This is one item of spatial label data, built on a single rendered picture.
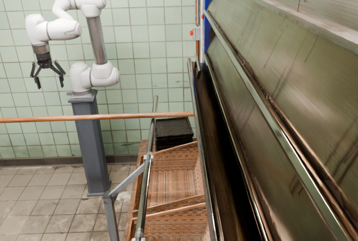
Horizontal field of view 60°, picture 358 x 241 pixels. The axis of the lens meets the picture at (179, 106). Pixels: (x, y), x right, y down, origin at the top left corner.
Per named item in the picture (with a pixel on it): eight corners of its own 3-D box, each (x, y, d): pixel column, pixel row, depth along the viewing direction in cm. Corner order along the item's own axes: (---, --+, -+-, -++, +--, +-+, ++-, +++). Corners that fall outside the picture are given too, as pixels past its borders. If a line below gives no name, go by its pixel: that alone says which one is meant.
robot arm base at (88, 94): (70, 91, 264) (68, 85, 262) (96, 90, 266) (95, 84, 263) (64, 100, 248) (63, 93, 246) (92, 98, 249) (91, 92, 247)
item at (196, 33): (201, 37, 255) (201, 25, 251) (202, 40, 246) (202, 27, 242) (192, 38, 255) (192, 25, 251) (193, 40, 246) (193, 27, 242)
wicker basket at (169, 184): (205, 169, 230) (206, 138, 218) (216, 229, 179) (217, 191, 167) (140, 172, 229) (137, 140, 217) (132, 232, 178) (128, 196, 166)
